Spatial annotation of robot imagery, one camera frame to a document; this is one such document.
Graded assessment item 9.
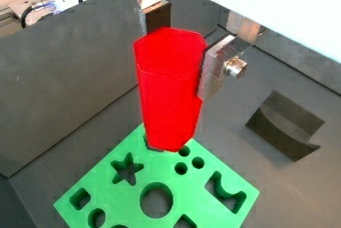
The red hexagonal prism peg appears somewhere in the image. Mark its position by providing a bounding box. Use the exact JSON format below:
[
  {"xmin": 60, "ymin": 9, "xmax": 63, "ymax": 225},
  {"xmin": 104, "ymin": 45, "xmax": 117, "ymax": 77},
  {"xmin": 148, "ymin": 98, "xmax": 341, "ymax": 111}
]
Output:
[{"xmin": 134, "ymin": 27, "xmax": 206, "ymax": 152}]

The dark grey curved block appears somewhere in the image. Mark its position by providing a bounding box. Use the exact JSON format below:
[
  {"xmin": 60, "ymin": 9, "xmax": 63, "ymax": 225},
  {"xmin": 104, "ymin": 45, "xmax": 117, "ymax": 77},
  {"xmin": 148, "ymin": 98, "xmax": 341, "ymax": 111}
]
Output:
[{"xmin": 245, "ymin": 91, "xmax": 325, "ymax": 161}]

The green shape sorter board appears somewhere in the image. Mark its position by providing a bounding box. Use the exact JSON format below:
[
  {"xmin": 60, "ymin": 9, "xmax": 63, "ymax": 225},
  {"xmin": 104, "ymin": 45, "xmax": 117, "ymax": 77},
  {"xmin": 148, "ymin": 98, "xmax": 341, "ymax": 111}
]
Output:
[{"xmin": 53, "ymin": 126, "xmax": 259, "ymax": 228}]

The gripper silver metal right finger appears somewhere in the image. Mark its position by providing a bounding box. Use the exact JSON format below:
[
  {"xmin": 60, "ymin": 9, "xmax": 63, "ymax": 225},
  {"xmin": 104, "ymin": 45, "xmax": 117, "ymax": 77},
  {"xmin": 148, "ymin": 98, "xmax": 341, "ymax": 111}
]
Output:
[{"xmin": 196, "ymin": 11, "xmax": 262, "ymax": 100}]

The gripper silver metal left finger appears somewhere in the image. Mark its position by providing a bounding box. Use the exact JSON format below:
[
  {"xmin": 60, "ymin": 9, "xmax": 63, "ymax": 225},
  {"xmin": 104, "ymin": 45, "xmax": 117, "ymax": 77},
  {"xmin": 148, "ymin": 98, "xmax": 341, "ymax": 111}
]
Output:
[{"xmin": 138, "ymin": 0, "xmax": 171, "ymax": 34}]

